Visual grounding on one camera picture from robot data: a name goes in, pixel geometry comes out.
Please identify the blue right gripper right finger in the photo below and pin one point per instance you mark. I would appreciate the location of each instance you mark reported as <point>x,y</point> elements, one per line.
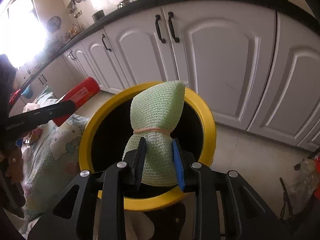
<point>179,164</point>

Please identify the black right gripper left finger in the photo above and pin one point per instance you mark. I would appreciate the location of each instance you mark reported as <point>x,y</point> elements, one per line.
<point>138,163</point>

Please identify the green mesh scrub cloth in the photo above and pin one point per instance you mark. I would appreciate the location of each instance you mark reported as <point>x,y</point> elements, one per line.
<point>154,114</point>

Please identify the red cylindrical package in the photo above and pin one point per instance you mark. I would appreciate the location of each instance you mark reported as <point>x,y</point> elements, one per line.
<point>79,95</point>

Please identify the yellow rimmed trash bin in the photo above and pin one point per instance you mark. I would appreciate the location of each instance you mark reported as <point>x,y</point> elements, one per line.
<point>109,129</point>

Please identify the black kitchen countertop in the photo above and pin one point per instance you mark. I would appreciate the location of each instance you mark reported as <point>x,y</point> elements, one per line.
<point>282,6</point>

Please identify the blue hanging cloth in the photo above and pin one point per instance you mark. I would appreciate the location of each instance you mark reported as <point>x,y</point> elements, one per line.
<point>28,92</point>

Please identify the Hello Kitty blanket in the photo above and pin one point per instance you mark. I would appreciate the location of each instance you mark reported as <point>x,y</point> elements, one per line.
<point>50,164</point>

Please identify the clear plastic bag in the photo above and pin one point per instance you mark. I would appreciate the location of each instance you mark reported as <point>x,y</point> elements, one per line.
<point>304,185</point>

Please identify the white cabinet door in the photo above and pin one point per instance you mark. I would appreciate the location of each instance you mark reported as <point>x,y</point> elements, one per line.
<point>224,54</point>

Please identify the dark metal pot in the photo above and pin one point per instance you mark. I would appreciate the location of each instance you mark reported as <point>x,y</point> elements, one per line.
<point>98,15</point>

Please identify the steel kettle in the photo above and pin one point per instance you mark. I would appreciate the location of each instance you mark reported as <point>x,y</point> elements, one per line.
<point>123,3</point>

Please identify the small wall fan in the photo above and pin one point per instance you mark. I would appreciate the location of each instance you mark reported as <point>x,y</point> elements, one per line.
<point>54,24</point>

